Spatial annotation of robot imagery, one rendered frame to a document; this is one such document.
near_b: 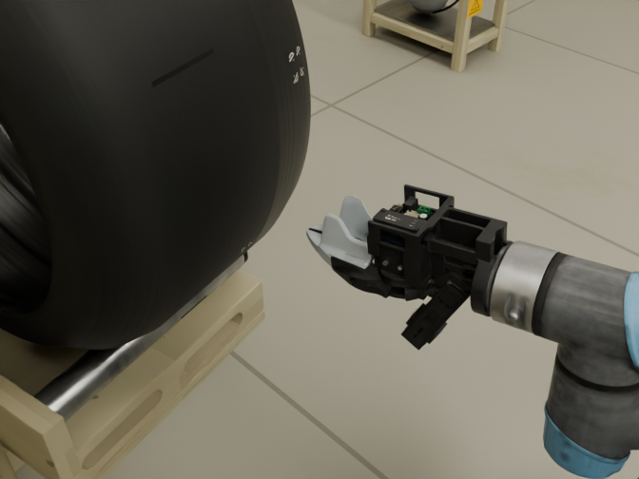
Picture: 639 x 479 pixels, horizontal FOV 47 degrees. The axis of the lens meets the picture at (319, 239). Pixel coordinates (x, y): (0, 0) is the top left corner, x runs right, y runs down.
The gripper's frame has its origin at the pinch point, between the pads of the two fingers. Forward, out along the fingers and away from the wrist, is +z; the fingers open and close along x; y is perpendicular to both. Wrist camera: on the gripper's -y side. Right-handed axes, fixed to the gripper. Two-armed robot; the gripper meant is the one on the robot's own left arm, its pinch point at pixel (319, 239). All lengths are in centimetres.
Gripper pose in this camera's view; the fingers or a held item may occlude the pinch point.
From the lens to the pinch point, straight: 76.5
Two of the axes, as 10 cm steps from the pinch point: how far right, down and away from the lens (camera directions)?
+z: -8.2, -2.6, 5.1
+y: -1.1, -8.0, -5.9
